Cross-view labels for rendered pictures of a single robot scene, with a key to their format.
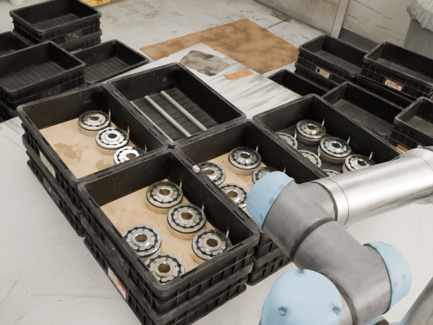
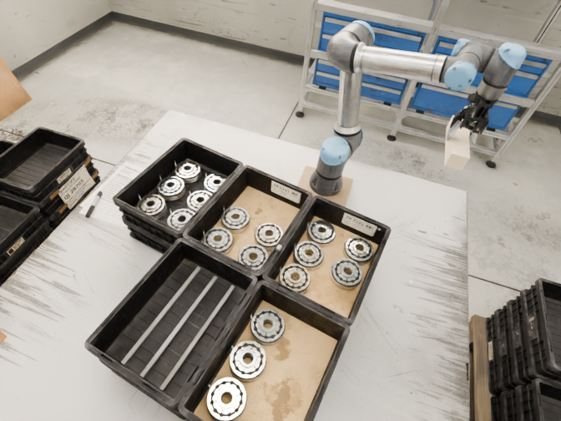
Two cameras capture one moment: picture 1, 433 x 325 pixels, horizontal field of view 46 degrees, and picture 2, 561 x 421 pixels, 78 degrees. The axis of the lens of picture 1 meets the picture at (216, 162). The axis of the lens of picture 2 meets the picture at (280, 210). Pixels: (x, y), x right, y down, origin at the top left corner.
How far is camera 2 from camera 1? 1.44 m
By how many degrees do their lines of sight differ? 72
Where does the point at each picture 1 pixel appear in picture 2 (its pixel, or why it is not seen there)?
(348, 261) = (480, 48)
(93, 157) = (275, 369)
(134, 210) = (316, 297)
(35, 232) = (350, 396)
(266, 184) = (470, 68)
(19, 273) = (389, 377)
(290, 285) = (517, 50)
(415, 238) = not seen: hidden behind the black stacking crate
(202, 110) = (144, 306)
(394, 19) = not seen: outside the picture
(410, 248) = not seen: hidden behind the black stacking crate
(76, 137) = (255, 409)
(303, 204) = (469, 57)
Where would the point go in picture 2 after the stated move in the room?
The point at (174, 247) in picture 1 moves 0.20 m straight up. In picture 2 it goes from (331, 256) to (342, 222)
